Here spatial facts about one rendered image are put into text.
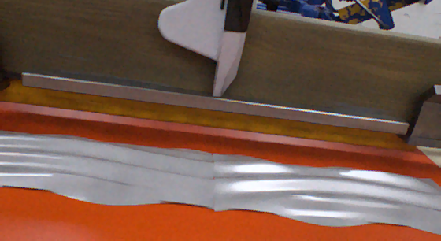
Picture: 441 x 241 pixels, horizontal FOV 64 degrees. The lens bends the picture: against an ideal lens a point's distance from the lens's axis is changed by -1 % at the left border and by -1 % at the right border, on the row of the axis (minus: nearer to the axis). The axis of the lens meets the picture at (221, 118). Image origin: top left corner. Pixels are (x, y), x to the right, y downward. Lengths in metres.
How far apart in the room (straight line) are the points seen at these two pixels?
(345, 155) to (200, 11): 0.17
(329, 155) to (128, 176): 0.17
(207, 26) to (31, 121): 0.15
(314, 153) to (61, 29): 0.22
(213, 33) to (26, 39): 0.14
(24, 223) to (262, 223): 0.12
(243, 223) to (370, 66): 0.16
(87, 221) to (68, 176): 0.03
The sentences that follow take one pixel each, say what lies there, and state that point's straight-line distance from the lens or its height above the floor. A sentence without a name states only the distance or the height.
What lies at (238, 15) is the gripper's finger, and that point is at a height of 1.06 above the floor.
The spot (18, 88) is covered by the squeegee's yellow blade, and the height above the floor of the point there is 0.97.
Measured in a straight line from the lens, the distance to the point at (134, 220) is 0.20.
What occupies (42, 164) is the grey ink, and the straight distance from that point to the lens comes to 0.24.
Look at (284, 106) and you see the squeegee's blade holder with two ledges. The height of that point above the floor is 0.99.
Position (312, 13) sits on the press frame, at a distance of 0.93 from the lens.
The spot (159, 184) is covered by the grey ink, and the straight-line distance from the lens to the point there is 0.22.
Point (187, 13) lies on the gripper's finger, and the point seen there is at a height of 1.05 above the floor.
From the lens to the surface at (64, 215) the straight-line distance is 0.20.
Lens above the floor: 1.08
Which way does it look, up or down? 21 degrees down
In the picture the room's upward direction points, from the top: 9 degrees clockwise
